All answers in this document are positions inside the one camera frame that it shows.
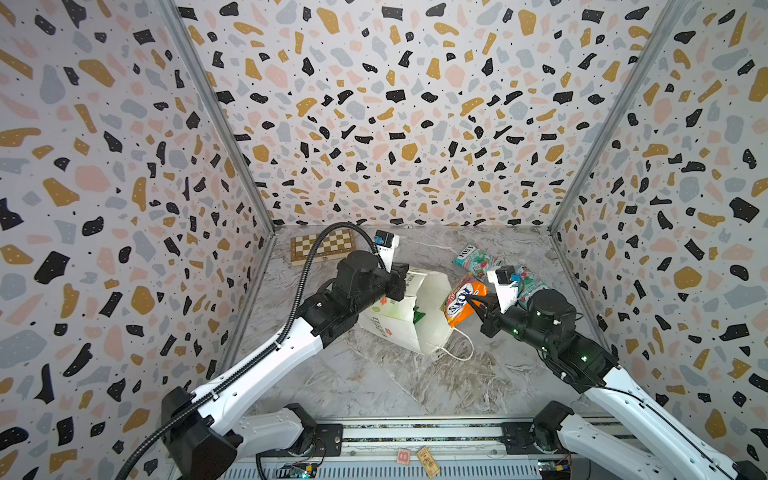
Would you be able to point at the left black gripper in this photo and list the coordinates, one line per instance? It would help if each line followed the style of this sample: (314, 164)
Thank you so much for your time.
(396, 278)

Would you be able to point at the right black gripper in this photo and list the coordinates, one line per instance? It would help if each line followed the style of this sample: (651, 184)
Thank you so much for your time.
(491, 316)

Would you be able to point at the orange Fox's fruits candy bag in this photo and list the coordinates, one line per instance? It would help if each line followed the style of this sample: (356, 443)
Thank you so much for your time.
(455, 307)

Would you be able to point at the white paper bag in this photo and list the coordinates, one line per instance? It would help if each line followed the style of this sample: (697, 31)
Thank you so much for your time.
(393, 321)

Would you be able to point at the teal Fox's candy bag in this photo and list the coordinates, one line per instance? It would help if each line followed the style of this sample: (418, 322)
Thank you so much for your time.
(527, 284)
(477, 262)

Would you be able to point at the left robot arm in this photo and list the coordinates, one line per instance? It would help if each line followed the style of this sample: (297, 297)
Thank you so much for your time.
(206, 429)

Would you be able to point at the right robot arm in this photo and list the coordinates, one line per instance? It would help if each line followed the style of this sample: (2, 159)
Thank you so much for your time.
(670, 450)

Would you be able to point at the green Fox's candy bag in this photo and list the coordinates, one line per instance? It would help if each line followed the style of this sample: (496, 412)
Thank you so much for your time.
(417, 315)

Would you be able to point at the wooden chessboard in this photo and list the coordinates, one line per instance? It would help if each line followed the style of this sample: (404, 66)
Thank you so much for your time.
(335, 245)

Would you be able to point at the tan wooden card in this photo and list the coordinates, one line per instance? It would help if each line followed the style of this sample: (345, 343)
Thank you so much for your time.
(428, 462)

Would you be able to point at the pink letter block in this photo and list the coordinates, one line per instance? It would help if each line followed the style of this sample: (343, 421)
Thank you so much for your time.
(403, 457)

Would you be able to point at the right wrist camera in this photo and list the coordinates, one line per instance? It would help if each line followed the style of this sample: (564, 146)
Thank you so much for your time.
(505, 280)

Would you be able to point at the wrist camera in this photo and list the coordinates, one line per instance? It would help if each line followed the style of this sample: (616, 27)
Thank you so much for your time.
(386, 243)
(505, 280)

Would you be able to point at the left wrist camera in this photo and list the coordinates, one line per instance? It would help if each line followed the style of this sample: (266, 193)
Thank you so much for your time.
(386, 243)

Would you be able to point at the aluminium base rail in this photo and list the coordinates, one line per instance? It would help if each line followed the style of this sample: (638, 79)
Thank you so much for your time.
(464, 448)

